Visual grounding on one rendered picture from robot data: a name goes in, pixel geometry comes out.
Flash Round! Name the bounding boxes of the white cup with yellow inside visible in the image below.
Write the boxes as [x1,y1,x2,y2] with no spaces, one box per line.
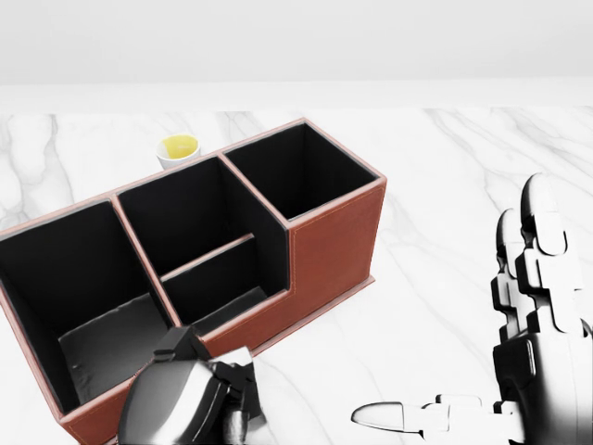
[155,133,201,172]

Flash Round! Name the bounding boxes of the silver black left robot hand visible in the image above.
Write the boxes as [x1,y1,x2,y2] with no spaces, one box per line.
[117,324,263,445]

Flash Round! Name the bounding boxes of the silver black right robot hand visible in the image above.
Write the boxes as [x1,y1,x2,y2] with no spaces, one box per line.
[350,172,593,445]

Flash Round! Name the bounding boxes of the red-brown desk caddy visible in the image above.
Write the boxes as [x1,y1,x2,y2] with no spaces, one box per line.
[0,117,388,445]

